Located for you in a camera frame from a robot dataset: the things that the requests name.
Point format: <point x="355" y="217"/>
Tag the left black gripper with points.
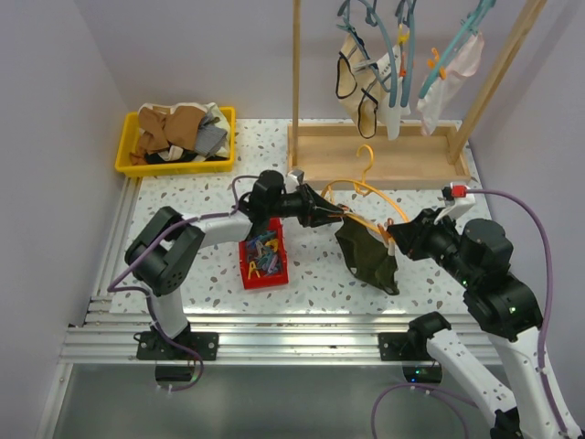
<point x="314" y="209"/>

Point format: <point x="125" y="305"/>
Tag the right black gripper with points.
<point x="411" y="236"/>

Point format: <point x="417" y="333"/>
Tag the dark green underwear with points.
<point x="371" y="259"/>

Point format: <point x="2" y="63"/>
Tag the orange clothes hanger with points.
<point x="363" y="190"/>

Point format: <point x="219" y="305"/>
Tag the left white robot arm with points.
<point x="161" y="256"/>

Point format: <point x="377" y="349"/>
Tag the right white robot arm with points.
<point x="529" y="404"/>

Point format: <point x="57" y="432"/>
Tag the beige black-trimmed underwear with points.
<point x="358" y="92"/>

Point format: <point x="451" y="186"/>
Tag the orange clothespin on grey hanger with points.
<point x="403" y="68"/>

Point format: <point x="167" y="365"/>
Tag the pink white underwear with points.
<point x="463" y="66"/>

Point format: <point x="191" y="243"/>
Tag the yellow clothespin on hanger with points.
<point x="403" y="34"/>

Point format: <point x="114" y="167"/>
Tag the teal clothes hanger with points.
<point x="469" y="26"/>

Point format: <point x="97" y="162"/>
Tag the wooden drying rack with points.
<point x="327" y="152"/>

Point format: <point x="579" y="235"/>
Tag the colourful clothespins pile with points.
<point x="262" y="256"/>

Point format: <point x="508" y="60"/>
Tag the red clothespin bin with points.
<point x="268" y="281"/>

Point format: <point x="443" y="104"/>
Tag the pile of clothes in bin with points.
<point x="181" y="133"/>

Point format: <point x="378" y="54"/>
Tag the yellow plastic bin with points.
<point x="129" y="139"/>

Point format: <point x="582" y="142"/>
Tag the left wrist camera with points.
<point x="294" y="179"/>

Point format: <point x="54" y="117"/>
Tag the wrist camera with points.
<point x="458" y="199"/>
<point x="294" y="179"/>

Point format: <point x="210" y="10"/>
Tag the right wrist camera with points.
<point x="458" y="199"/>

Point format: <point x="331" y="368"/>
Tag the aluminium rail frame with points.
<point x="320" y="319"/>

